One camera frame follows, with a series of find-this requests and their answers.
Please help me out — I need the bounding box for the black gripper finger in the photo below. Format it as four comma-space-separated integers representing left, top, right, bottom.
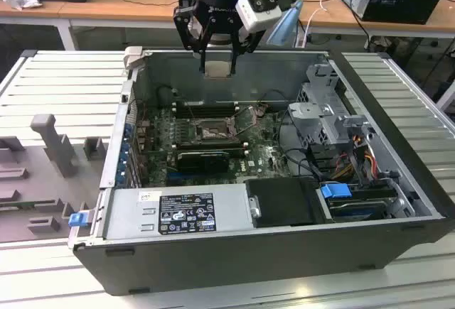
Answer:
173, 2, 211, 75
230, 30, 267, 76

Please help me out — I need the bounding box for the CPU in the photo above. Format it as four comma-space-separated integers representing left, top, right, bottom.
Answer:
205, 60, 232, 80

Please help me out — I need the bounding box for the locking lever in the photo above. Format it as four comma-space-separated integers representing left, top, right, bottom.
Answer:
187, 103, 200, 126
233, 118, 267, 138

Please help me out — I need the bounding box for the CPU socket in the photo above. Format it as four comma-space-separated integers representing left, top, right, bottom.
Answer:
193, 119, 240, 139

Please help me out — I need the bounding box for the beige case latch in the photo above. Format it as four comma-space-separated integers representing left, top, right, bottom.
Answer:
122, 46, 146, 75

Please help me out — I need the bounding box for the pale blue teach pendant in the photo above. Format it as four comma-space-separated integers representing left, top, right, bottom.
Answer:
266, 0, 304, 45

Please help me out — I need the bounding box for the metal disk bay cage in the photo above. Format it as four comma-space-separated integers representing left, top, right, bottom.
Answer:
287, 62, 378, 153

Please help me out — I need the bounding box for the green motherboard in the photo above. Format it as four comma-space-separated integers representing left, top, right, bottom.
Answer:
140, 102, 298, 188

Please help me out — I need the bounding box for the black graphics card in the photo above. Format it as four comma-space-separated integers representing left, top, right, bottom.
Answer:
176, 150, 231, 174

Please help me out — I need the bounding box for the wooden desk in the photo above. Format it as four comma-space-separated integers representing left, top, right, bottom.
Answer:
0, 0, 455, 50

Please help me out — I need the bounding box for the black plastic shroud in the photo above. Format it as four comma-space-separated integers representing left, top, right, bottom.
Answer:
245, 177, 323, 227

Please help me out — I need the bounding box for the hard disk in blue carrier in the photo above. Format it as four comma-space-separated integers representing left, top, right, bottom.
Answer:
318, 182, 392, 224

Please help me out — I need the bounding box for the grey power supply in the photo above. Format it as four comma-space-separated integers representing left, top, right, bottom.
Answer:
102, 183, 256, 242

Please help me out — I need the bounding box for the black PC case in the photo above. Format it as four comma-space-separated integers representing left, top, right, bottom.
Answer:
67, 46, 449, 296

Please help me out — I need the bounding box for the grey parts rack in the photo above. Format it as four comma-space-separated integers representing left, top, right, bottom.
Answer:
0, 113, 109, 244

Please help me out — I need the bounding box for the blue case latch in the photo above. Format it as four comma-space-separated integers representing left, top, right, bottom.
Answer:
69, 212, 89, 228

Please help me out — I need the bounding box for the green RAM stick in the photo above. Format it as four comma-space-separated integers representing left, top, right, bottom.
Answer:
0, 200, 36, 212

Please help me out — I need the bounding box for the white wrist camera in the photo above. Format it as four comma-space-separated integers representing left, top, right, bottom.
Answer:
236, 0, 282, 33

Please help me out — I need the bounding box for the white cable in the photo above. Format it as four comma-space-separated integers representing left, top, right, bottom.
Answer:
304, 0, 330, 40

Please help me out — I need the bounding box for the black internal cable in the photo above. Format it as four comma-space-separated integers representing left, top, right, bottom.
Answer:
279, 112, 323, 184

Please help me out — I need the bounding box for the red yellow wire bundle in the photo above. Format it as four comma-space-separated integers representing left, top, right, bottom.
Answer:
333, 138, 380, 182

